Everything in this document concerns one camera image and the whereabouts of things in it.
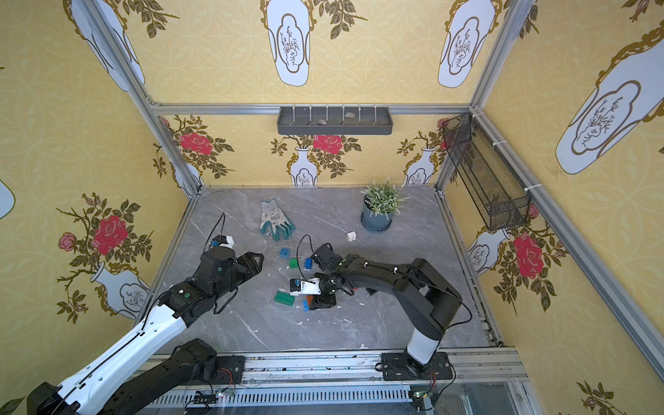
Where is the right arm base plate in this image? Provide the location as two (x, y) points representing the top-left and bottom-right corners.
(375, 351), (453, 380)

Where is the green white work glove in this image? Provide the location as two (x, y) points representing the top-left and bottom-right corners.
(260, 199), (296, 240)

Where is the aluminium front rail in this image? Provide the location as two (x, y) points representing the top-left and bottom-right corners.
(77, 346), (543, 415)

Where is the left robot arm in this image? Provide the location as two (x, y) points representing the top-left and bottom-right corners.
(27, 247), (265, 414)

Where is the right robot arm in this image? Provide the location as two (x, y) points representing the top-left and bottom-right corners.
(310, 244), (463, 367)

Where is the green 2x4 brick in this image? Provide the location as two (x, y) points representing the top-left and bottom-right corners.
(274, 292), (296, 307)

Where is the potted plant grey pot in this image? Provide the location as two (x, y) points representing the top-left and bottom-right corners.
(361, 180), (406, 233)

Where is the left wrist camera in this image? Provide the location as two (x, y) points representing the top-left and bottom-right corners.
(209, 234), (234, 249)

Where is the black wire mesh basket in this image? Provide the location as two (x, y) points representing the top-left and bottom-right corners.
(442, 114), (531, 231)

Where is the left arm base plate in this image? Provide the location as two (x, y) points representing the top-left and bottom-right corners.
(178, 354), (247, 387)

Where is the grey wall shelf tray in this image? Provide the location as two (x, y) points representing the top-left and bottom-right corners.
(277, 105), (394, 136)

